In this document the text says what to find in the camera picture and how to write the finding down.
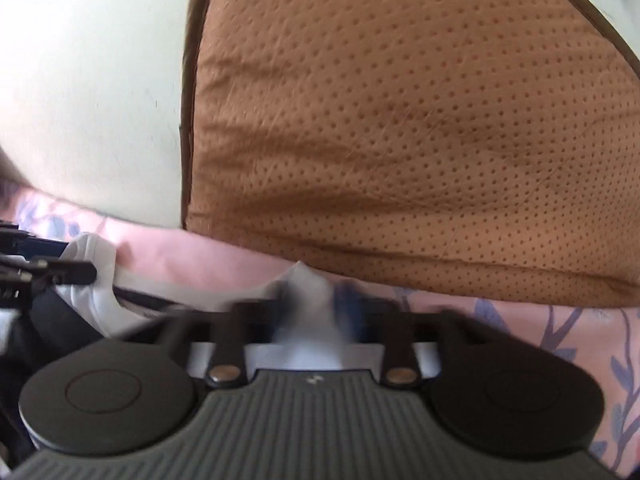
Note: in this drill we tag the pink floral bedsheet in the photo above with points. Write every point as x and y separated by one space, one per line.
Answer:
137 353

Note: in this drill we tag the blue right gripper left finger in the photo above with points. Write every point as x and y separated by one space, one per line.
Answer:
257 321

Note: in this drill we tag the brown perforated cushion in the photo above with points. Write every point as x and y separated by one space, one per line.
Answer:
485 148

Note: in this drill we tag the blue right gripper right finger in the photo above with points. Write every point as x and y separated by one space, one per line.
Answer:
360 317

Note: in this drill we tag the white garment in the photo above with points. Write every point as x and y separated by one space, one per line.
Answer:
310 341

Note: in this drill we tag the black small garment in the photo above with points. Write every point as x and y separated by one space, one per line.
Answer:
57 325

